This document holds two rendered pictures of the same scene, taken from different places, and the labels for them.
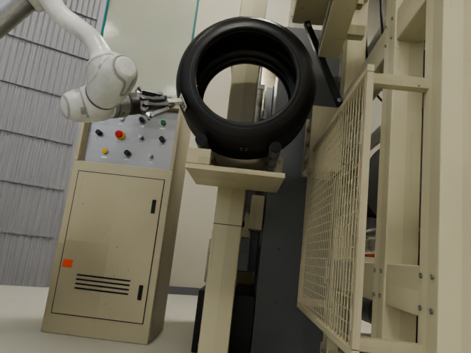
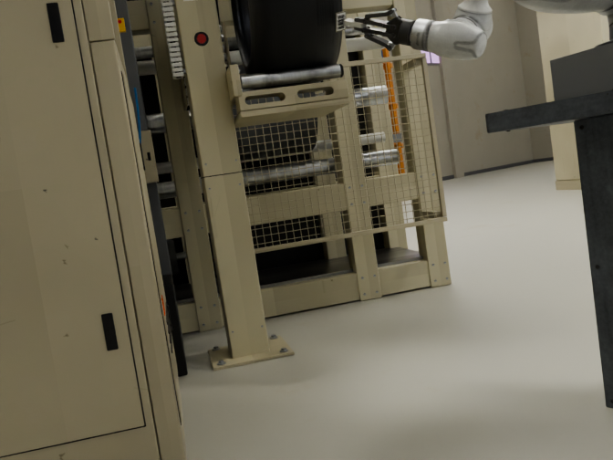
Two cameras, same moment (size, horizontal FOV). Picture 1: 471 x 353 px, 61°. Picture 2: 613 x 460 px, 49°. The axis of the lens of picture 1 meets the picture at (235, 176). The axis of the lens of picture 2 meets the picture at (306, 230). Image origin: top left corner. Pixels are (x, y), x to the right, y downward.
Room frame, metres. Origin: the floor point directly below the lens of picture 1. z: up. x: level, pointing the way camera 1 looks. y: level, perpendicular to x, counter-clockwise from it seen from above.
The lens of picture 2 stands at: (2.17, 2.28, 0.58)
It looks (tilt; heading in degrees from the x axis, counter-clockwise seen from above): 5 degrees down; 256
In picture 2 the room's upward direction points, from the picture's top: 8 degrees counter-clockwise
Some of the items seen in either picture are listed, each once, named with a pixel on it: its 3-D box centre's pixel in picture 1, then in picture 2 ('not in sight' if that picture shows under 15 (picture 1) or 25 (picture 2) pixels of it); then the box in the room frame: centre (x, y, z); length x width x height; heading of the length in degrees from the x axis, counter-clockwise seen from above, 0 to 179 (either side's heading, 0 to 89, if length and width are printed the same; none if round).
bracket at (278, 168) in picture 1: (239, 164); (230, 89); (1.79, -0.01, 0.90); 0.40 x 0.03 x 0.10; 88
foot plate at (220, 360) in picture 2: not in sight; (248, 350); (1.87, 0.01, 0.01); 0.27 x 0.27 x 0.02; 88
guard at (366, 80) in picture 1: (324, 218); (332, 152); (1.37, -0.32, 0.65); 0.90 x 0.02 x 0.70; 178
